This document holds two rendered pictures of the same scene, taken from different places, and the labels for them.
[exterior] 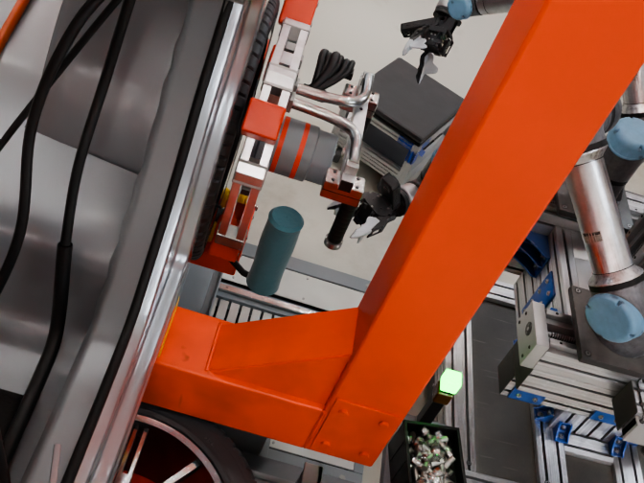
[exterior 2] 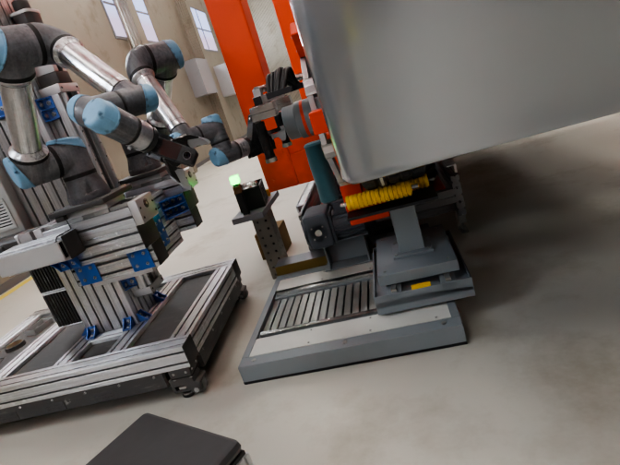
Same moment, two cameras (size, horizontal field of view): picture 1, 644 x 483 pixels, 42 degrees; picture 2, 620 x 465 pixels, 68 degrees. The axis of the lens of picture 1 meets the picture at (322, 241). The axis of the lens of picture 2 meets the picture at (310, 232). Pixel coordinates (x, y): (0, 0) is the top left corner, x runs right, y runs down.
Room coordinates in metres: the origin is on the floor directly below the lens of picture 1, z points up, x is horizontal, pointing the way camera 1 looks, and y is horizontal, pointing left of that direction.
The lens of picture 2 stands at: (3.34, 0.67, 0.97)
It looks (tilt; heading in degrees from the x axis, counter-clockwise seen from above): 17 degrees down; 201
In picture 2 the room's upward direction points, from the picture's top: 18 degrees counter-clockwise
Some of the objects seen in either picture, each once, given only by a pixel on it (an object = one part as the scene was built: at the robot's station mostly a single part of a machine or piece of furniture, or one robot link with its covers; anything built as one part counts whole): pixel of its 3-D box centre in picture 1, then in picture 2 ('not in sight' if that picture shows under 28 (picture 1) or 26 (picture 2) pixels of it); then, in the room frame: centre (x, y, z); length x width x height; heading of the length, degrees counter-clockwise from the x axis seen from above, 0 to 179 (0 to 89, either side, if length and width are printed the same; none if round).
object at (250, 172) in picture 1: (261, 138); (329, 111); (1.59, 0.23, 0.85); 0.54 x 0.07 x 0.54; 8
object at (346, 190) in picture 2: (217, 235); (364, 197); (1.59, 0.27, 0.48); 0.16 x 0.12 x 0.17; 98
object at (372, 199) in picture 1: (380, 210); (257, 143); (1.57, -0.10, 0.80); 0.12 x 0.08 x 0.09; 145
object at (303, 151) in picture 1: (289, 148); (312, 116); (1.60, 0.16, 0.85); 0.21 x 0.14 x 0.14; 98
